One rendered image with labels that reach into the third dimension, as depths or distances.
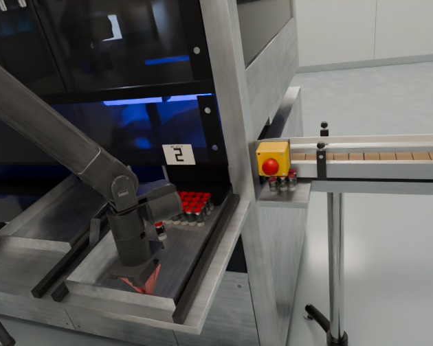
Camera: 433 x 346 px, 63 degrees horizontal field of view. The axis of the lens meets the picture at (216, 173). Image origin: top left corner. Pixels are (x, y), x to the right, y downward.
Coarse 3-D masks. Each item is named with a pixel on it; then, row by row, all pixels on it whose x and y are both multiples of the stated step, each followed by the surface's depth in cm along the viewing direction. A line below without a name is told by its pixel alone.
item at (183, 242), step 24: (216, 216) 85; (168, 240) 85; (192, 240) 83; (96, 264) 82; (168, 264) 78; (192, 264) 72; (72, 288) 74; (96, 288) 71; (120, 288) 69; (168, 288) 71
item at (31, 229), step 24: (48, 192) 112; (72, 192) 116; (96, 192) 113; (24, 216) 103; (48, 216) 105; (72, 216) 103; (96, 216) 95; (0, 240) 95; (24, 240) 92; (48, 240) 88; (72, 240) 87
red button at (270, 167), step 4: (268, 160) 84; (272, 160) 84; (264, 164) 84; (268, 164) 83; (272, 164) 83; (276, 164) 83; (264, 168) 84; (268, 168) 83; (272, 168) 83; (276, 168) 83; (264, 172) 85; (268, 172) 84; (272, 172) 84; (276, 172) 84
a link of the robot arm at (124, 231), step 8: (144, 200) 61; (112, 208) 59; (128, 208) 59; (136, 208) 60; (144, 208) 62; (112, 216) 58; (120, 216) 58; (128, 216) 58; (136, 216) 60; (144, 216) 64; (112, 224) 59; (120, 224) 59; (128, 224) 59; (136, 224) 60; (112, 232) 60; (120, 232) 59; (128, 232) 59; (136, 232) 60
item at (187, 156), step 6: (186, 144) 92; (168, 150) 94; (174, 150) 94; (186, 150) 93; (168, 156) 95; (174, 156) 95; (180, 156) 94; (186, 156) 94; (192, 156) 93; (168, 162) 96; (174, 162) 96; (180, 162) 95; (186, 162) 95; (192, 162) 94
